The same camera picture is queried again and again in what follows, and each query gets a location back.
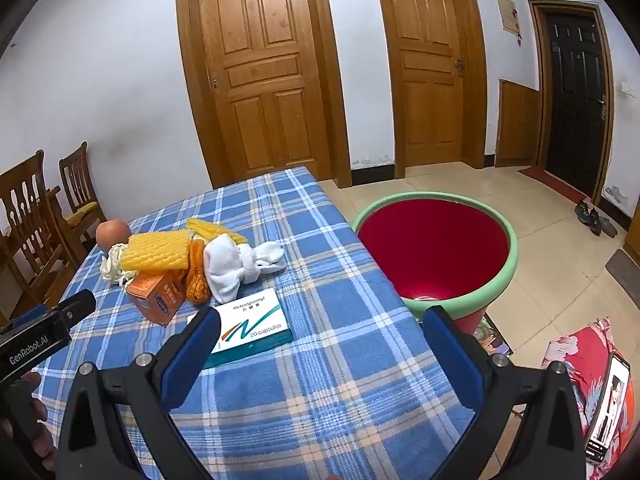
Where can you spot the beige wall panel box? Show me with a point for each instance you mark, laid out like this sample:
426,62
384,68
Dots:
507,12

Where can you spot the white wall switch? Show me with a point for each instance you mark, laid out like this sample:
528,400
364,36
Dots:
627,88

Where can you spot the small yellow foam net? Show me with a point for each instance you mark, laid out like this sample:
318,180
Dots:
215,230

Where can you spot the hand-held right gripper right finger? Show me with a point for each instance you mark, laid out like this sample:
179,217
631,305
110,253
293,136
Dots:
450,355

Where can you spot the grey floor mat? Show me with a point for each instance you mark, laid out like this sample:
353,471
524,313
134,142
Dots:
625,267

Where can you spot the red floral cloth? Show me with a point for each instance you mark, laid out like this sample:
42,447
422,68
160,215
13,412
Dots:
570,360

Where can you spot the smartphone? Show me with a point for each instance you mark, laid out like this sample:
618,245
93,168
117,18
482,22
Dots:
607,410

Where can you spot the wooden chair with yellow cushion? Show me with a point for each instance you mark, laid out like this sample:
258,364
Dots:
80,185

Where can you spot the red stool with green rim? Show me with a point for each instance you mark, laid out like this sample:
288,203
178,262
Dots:
435,245

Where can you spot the wooden panel door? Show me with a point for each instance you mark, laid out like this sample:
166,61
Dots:
260,85
425,85

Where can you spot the red door mat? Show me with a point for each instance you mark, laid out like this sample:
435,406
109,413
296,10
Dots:
550,182

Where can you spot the blue plaid tablecloth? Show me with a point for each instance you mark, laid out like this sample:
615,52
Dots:
325,360

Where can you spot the colourful magazine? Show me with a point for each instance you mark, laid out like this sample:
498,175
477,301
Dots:
492,340

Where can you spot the person's left hand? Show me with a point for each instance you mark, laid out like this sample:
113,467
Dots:
34,382

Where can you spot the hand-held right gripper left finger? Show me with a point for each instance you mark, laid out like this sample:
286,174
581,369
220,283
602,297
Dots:
192,355

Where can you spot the orange foam net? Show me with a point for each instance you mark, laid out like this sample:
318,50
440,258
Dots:
196,272

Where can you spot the large yellow foam net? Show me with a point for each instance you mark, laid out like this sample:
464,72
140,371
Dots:
152,252

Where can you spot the white sock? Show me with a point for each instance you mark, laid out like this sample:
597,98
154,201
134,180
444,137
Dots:
220,267

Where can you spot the dark entrance door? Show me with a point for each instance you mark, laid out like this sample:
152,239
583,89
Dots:
575,110

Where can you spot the low wooden cabinet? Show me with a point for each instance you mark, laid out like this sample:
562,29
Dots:
517,125

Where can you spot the white and green medicine box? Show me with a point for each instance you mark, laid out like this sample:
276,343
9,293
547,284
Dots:
250,327

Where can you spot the white crumpled plastic bag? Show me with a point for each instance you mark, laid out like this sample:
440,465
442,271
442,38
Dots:
112,266

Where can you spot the apple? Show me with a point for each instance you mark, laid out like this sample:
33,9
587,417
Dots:
111,234

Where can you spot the orange cardboard box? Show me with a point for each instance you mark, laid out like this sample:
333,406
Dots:
157,297

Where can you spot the wooden furniture edge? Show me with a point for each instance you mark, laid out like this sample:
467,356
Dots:
634,232

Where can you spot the large wooden chair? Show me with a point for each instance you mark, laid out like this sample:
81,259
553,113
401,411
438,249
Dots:
25,210

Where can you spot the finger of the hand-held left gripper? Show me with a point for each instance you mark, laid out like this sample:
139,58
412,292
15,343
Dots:
75,306
32,315

